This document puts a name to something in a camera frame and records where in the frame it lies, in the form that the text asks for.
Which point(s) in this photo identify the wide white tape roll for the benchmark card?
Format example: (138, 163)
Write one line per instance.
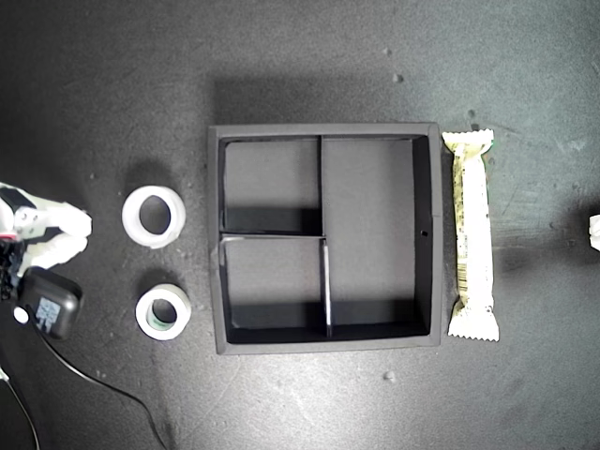
(133, 220)

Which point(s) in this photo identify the snack bar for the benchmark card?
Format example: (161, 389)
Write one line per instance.
(473, 234)

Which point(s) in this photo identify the white tape roll, green core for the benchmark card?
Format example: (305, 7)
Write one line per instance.
(183, 314)

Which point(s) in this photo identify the black tray with wells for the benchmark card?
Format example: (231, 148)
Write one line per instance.
(370, 211)

